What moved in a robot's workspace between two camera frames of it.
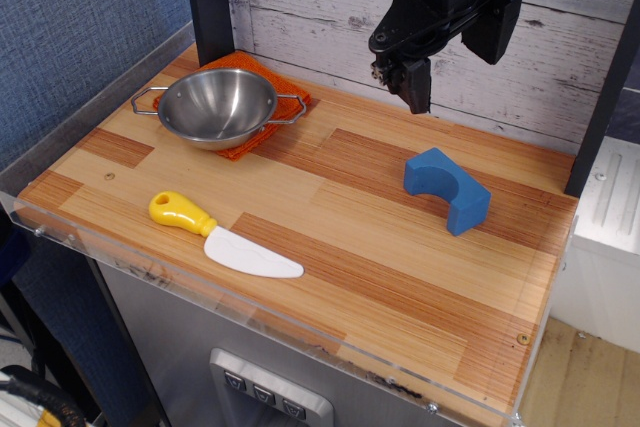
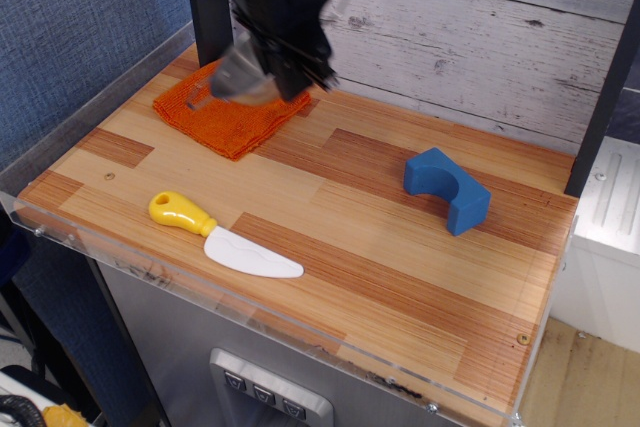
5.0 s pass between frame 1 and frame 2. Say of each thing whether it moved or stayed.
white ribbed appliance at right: stayed
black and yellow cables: moved
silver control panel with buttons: stayed
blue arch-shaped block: stayed
